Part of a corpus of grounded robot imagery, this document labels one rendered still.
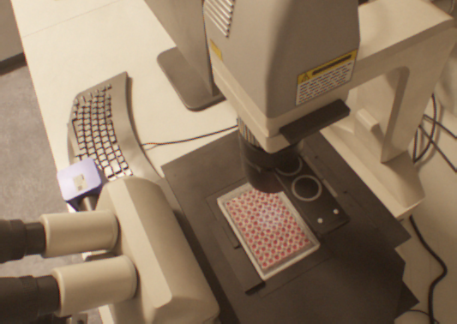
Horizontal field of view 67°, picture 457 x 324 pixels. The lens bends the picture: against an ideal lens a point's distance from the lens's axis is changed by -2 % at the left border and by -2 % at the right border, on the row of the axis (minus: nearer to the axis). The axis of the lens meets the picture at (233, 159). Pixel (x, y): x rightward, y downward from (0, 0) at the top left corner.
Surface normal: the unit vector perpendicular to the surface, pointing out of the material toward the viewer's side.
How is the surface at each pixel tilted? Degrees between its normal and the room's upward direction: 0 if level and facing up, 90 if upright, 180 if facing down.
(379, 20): 0
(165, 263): 45
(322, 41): 80
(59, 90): 0
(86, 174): 0
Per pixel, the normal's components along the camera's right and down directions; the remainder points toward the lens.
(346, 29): 0.45, 0.60
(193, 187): -0.08, -0.55
